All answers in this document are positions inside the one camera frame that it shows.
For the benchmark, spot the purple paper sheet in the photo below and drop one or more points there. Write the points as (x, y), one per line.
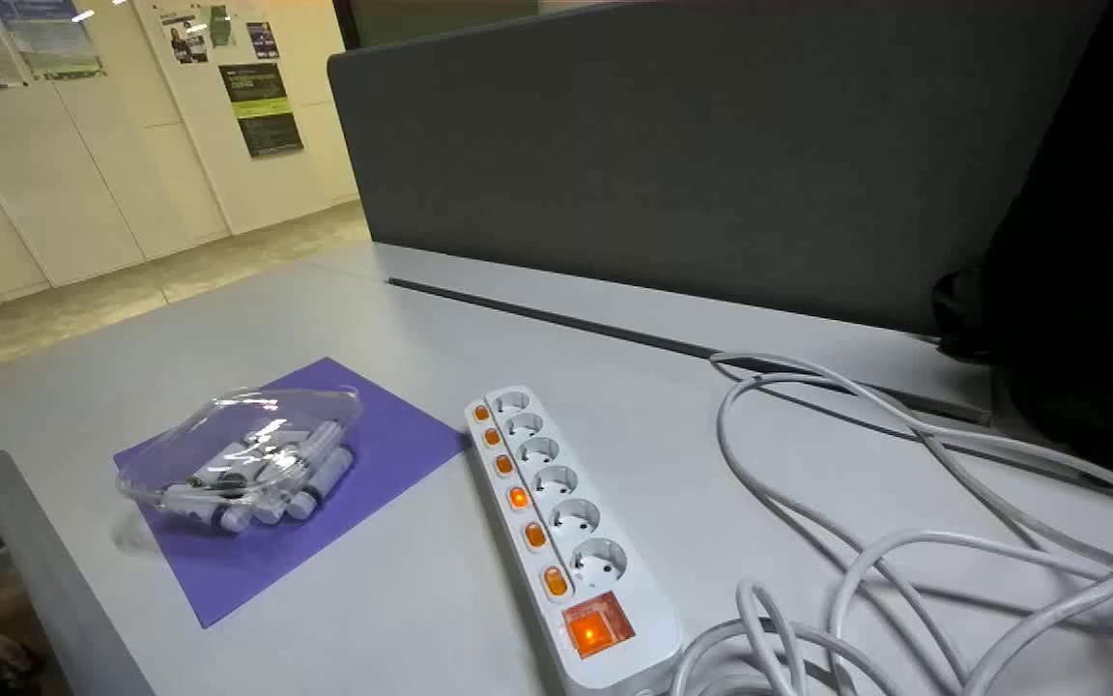
(395, 448)

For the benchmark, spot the white six-socket power strip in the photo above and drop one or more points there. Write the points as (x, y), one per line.
(605, 617)

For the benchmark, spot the clear bag of white parts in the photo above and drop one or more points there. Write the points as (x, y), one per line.
(247, 457)

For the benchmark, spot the grey desk partition panel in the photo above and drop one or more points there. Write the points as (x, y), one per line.
(824, 157)

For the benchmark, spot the dark green wall poster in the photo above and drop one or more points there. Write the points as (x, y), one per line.
(261, 110)

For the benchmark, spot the small wall notices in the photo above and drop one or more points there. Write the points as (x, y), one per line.
(219, 34)

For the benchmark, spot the wall poster upper left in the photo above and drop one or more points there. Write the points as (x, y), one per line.
(46, 41)

